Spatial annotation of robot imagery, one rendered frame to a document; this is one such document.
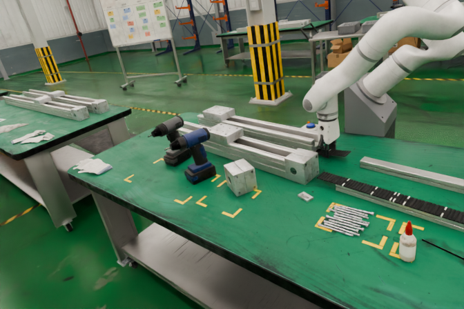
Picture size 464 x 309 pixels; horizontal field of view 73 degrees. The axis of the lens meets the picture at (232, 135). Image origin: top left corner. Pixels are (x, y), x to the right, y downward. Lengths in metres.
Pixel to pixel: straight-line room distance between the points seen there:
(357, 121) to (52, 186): 2.14
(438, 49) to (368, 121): 0.40
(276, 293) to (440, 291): 0.84
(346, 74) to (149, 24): 5.96
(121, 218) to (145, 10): 5.38
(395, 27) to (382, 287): 0.71
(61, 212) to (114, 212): 0.86
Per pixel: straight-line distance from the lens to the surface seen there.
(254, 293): 1.63
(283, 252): 0.98
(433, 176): 1.28
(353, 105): 1.59
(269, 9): 4.57
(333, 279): 0.92
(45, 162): 2.64
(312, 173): 1.27
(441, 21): 1.14
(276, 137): 1.50
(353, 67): 1.17
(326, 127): 1.32
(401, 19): 1.09
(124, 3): 7.16
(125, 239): 2.11
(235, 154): 1.45
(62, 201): 2.77
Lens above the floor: 1.47
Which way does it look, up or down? 23 degrees down
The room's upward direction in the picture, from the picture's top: 10 degrees counter-clockwise
